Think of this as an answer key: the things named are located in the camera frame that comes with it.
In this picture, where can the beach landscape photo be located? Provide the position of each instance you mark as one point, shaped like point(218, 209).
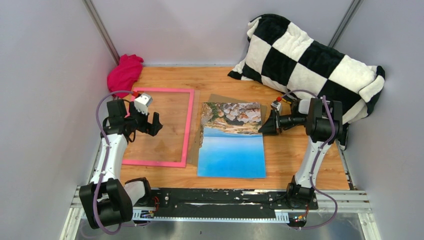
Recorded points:
point(230, 145)

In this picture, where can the right aluminium corner post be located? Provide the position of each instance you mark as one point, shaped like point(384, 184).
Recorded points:
point(346, 19)

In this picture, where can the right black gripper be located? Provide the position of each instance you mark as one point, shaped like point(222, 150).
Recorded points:
point(273, 125)

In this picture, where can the magenta cloth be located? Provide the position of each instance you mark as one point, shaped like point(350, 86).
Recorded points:
point(125, 75)

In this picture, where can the black white checkered pillow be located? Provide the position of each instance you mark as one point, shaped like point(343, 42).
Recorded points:
point(283, 57)

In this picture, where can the pink picture frame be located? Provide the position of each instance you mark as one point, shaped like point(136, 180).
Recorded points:
point(187, 132)

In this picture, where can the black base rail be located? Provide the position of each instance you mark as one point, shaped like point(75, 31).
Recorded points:
point(220, 205)

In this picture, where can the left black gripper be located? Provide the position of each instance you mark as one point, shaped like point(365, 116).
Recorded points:
point(151, 129)

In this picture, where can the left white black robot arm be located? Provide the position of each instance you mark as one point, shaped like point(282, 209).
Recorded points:
point(105, 200)

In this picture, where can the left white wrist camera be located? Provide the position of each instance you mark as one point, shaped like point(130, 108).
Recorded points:
point(142, 103)

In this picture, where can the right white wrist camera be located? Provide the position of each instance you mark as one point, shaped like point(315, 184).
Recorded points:
point(276, 105)

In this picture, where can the yellow black screwdriver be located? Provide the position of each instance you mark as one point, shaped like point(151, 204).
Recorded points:
point(288, 99)

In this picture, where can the aluminium corner post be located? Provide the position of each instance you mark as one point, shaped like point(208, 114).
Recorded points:
point(346, 19)
point(96, 18)

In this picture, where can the brown frame backing board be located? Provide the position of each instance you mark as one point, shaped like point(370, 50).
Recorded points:
point(193, 155)

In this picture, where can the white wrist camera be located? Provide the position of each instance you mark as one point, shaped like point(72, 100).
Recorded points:
point(276, 105)
point(142, 103)

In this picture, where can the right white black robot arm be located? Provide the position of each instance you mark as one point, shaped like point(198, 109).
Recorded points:
point(323, 123)

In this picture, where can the left aluminium corner post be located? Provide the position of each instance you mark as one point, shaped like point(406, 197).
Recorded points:
point(96, 18)

